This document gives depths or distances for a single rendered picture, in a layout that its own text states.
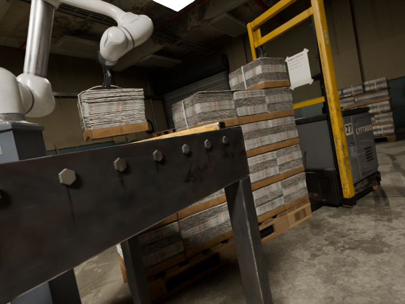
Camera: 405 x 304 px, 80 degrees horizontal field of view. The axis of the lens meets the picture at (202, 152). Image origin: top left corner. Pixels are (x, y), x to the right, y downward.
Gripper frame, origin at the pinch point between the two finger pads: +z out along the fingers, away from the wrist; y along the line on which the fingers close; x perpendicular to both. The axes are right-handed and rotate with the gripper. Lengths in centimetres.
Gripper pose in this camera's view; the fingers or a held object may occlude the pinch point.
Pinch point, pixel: (102, 74)
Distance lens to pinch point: 154.2
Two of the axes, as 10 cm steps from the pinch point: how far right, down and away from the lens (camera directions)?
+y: 2.2, 9.7, -0.3
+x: 8.3, -1.7, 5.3
